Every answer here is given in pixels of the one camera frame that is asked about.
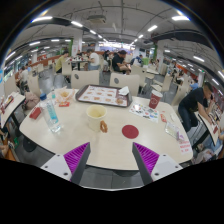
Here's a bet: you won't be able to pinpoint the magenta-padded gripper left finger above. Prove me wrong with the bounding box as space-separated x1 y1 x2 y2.
40 142 92 186

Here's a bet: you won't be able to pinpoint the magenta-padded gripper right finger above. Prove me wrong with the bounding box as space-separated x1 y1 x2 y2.
131 142 184 186

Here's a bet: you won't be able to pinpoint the clear blue-capped water bottle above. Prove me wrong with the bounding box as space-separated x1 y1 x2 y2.
39 98 63 134

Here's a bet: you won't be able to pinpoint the flat round red coaster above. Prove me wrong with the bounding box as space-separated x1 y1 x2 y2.
121 124 140 140

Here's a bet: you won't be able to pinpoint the clear plastic packet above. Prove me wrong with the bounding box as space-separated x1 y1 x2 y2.
164 120 184 141

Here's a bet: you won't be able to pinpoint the colourful printed leaflet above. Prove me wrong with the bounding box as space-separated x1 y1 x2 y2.
128 102 160 124

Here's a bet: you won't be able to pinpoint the red paper cup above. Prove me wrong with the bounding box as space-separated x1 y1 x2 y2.
148 89 164 110

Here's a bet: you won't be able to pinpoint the small red box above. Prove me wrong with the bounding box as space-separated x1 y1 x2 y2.
28 106 43 120

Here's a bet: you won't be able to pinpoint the crumpled food wrapper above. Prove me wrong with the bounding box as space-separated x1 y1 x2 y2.
54 87 76 105

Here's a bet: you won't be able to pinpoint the dark tray with printed liner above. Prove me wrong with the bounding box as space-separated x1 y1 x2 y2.
75 84 133 108

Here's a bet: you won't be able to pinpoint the neighbouring beige table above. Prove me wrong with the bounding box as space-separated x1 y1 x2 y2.
198 111 219 146
0 91 27 129

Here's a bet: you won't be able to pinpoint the crumpled white napkin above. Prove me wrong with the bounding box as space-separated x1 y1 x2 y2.
118 85 131 97

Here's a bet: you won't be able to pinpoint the pink backpack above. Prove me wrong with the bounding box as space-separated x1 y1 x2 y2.
23 91 41 110

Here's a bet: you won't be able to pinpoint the person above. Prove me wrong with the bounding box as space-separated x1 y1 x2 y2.
85 49 101 71
16 64 30 91
111 49 132 74
177 81 216 133
54 50 70 74

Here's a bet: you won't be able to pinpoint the group of beige chairs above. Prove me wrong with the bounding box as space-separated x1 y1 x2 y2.
129 63 188 108

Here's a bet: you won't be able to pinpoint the beige chair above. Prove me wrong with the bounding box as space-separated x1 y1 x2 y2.
70 69 100 90
109 72 141 98

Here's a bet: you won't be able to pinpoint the ceiling air conditioner unit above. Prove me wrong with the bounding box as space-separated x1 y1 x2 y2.
86 14 108 25

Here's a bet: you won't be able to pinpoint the ceiling lights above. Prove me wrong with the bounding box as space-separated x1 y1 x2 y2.
4 13 224 78

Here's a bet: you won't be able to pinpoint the cream mug with pretzel handle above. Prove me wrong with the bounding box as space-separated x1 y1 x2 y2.
85 104 109 134

